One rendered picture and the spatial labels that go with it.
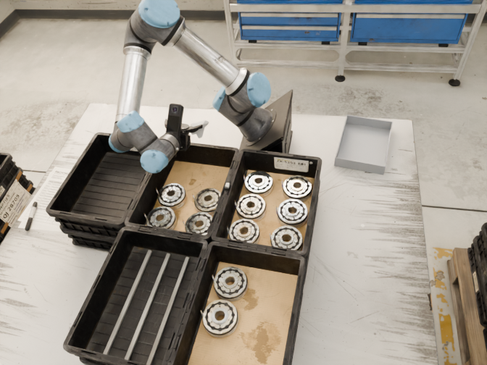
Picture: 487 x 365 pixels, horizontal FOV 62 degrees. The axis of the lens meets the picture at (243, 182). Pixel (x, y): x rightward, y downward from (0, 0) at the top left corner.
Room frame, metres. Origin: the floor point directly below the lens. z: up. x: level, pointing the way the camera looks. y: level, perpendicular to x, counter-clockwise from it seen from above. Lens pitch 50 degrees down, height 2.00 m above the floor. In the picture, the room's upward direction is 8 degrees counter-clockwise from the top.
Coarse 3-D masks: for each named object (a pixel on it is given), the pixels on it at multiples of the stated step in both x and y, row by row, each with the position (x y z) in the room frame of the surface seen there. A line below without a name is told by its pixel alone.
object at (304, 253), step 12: (240, 156) 1.01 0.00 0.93; (288, 156) 0.98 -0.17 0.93; (300, 156) 0.97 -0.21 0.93; (312, 156) 0.96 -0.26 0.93; (228, 192) 0.87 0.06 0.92; (312, 192) 0.81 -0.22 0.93; (312, 204) 0.77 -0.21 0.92; (312, 216) 0.71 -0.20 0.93; (216, 228) 0.72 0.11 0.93; (216, 240) 0.67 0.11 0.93; (228, 240) 0.67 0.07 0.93; (288, 252) 0.60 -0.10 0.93; (300, 252) 0.59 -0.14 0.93
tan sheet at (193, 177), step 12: (180, 168) 1.09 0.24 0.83; (192, 168) 1.08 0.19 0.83; (204, 168) 1.07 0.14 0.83; (216, 168) 1.06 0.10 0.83; (228, 168) 1.05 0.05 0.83; (168, 180) 1.03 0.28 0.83; (180, 180) 1.02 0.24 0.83; (192, 180) 1.02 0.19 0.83; (204, 180) 1.01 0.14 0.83; (216, 180) 1.00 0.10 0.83; (192, 192) 0.96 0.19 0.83; (156, 204) 0.93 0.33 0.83; (192, 204) 0.90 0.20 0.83; (180, 216) 0.86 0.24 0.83; (180, 228) 0.81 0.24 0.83
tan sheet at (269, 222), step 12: (276, 180) 0.96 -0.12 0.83; (312, 180) 0.93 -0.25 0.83; (276, 192) 0.90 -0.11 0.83; (276, 204) 0.85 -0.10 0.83; (276, 216) 0.80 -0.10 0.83; (264, 228) 0.76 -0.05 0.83; (276, 228) 0.75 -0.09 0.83; (300, 228) 0.74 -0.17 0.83; (264, 240) 0.71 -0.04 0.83; (288, 240) 0.70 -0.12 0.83
